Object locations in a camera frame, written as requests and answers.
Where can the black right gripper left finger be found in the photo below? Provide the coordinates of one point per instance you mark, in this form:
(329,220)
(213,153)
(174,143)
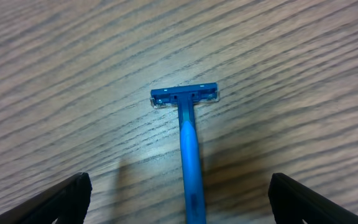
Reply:
(64,203)

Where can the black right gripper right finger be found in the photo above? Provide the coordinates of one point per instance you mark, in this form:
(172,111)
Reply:
(292,202)

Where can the blue disposable razor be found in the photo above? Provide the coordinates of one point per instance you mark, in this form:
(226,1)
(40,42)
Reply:
(184,98)

